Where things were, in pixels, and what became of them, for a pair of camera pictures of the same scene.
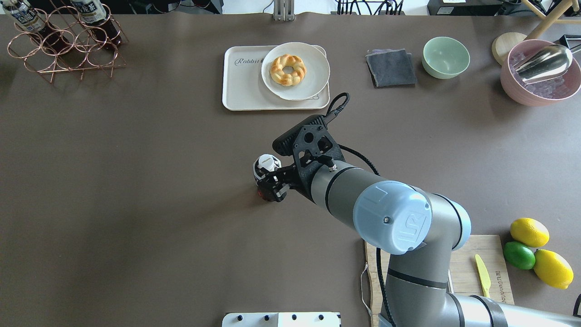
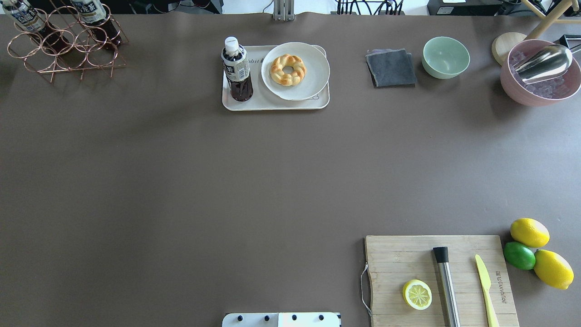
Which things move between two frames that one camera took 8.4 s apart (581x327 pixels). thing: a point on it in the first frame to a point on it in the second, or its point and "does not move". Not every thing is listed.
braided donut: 284,79 does not move
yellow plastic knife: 484,277 does not move
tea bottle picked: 263,162 to 237,70
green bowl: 445,57 does not move
